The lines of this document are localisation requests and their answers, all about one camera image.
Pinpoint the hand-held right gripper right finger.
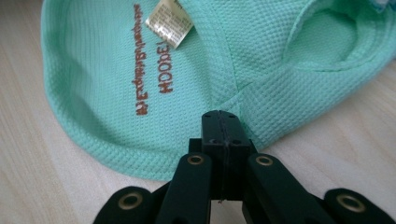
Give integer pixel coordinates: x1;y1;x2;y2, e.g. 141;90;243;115
221;110;254;202

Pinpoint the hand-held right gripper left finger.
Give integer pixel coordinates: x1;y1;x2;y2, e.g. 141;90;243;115
201;109;226;201

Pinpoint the mint green waffle knit garment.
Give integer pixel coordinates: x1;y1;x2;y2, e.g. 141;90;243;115
40;0;396;182

